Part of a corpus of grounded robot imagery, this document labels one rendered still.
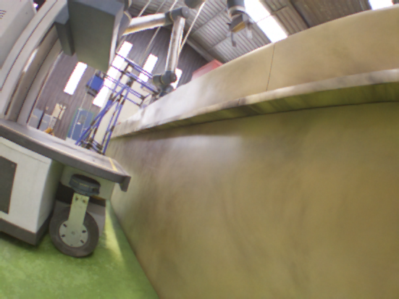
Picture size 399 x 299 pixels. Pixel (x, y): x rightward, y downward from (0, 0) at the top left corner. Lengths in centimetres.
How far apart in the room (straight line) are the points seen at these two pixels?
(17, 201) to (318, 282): 70
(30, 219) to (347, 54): 86
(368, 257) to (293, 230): 13
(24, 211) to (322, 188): 70
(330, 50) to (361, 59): 8
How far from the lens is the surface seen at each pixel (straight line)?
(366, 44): 44
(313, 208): 33
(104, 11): 91
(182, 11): 209
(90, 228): 69
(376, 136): 33
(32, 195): 62
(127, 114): 854
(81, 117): 1189
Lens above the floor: 40
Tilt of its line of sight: 9 degrees up
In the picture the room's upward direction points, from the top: 18 degrees clockwise
